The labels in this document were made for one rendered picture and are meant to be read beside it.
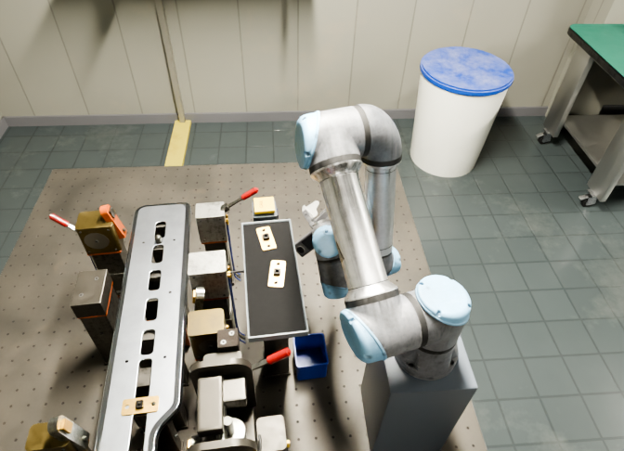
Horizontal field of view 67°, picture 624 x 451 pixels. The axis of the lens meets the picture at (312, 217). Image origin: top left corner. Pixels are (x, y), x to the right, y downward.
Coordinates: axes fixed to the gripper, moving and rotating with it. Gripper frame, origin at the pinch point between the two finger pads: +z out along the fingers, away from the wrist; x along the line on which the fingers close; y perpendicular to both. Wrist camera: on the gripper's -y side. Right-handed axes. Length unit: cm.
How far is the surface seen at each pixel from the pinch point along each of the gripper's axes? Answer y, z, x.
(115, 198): -63, 56, 60
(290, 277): -11.0, -34.5, -0.1
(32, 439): -71, -57, 16
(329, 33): 77, 197, 65
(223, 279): -26.9, -25.1, 10.0
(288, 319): -16.0, -44.6, -5.2
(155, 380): -51, -41, 5
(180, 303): -41.1, -23.4, 12.9
